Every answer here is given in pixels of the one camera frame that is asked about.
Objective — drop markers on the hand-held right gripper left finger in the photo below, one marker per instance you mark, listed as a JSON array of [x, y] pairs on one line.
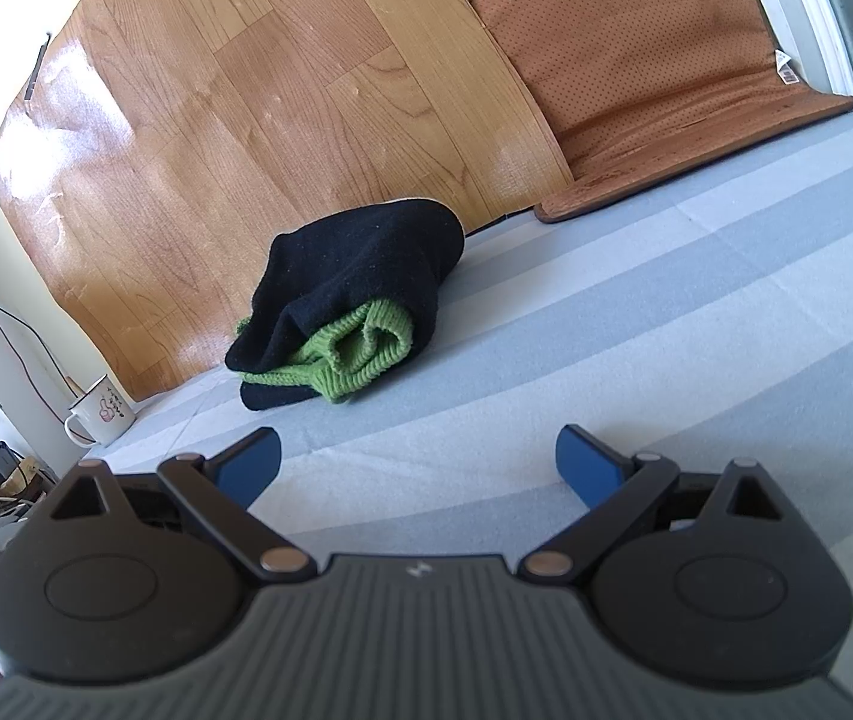
[[250, 465]]

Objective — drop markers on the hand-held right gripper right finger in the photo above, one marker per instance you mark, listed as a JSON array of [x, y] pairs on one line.
[[588, 465]]

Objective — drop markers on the navy and green knit sweater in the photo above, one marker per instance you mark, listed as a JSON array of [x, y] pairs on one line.
[[351, 292]]

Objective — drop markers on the white enamel mug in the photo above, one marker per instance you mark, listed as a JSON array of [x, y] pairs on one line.
[[104, 412]]

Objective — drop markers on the wooden stick in mug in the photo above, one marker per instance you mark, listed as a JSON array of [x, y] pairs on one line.
[[72, 386]]

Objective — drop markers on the wooden headboard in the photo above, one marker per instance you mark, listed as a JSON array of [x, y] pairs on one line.
[[246, 127]]

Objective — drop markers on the brown perforated seat cushion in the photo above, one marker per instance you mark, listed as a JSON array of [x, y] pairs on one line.
[[659, 75]]

